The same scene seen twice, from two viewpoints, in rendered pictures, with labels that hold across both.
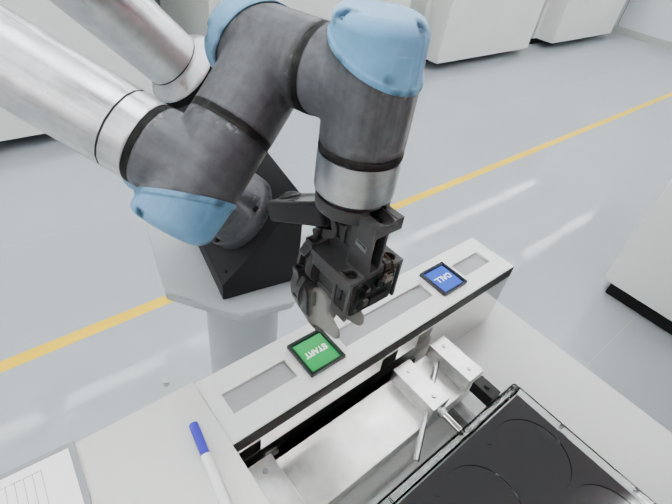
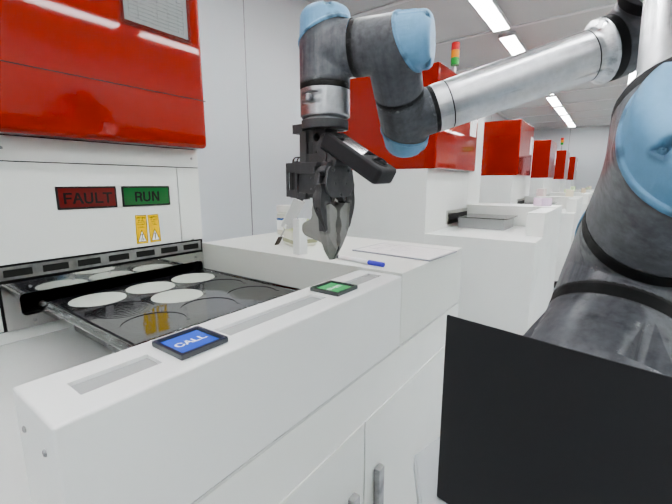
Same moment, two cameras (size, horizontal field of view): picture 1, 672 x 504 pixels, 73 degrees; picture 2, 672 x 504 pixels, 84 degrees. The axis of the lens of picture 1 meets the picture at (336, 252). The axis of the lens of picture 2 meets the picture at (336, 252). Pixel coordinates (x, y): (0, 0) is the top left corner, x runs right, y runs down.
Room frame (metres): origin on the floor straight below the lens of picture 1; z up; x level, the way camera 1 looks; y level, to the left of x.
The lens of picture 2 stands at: (0.95, -0.08, 1.13)
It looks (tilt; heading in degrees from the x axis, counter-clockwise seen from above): 10 degrees down; 171
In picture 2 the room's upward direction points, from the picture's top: straight up
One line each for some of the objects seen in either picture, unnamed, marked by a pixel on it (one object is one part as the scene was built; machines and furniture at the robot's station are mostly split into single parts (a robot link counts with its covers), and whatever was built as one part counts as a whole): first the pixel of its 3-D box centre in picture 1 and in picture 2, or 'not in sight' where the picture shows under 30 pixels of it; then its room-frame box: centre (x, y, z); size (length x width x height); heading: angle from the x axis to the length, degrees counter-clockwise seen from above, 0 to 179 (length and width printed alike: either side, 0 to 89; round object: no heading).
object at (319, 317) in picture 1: (324, 319); (329, 228); (0.35, 0.00, 1.06); 0.06 x 0.03 x 0.09; 45
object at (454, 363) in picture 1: (453, 362); not in sight; (0.44, -0.21, 0.89); 0.08 x 0.03 x 0.03; 45
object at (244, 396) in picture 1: (375, 343); (280, 358); (0.46, -0.08, 0.89); 0.55 x 0.09 x 0.14; 135
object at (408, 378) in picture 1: (418, 388); not in sight; (0.39, -0.15, 0.89); 0.08 x 0.03 x 0.03; 45
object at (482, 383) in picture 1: (485, 390); not in sight; (0.40, -0.25, 0.90); 0.04 x 0.02 x 0.03; 45
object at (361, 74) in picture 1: (368, 85); (326, 51); (0.36, 0.00, 1.32); 0.09 x 0.08 x 0.11; 60
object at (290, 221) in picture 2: not in sight; (294, 225); (0.06, -0.04, 1.03); 0.06 x 0.04 x 0.13; 45
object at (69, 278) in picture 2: not in sight; (122, 283); (0.02, -0.45, 0.89); 0.44 x 0.02 x 0.10; 135
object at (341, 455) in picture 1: (376, 428); not in sight; (0.33, -0.09, 0.87); 0.36 x 0.08 x 0.03; 135
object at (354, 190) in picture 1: (359, 171); (323, 107); (0.36, -0.01, 1.24); 0.08 x 0.08 x 0.05
